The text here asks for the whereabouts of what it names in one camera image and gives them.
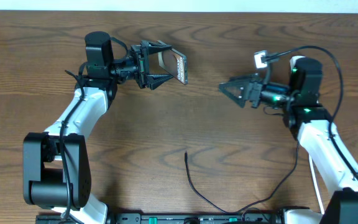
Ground black USB charger cable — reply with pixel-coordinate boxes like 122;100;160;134
183;142;300;215

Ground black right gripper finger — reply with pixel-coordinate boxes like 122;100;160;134
219;81;252;108
229;73;260;82

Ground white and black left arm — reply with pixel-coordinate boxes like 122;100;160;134
23;31;172;223

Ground white power strip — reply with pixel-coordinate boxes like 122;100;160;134
290;55;304;69

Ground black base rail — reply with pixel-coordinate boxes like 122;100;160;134
35;212;285;224

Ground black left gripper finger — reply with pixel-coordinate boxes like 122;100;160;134
140;40;172;55
146;74;173;90

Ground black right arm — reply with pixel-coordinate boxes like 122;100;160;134
219;56;358;223

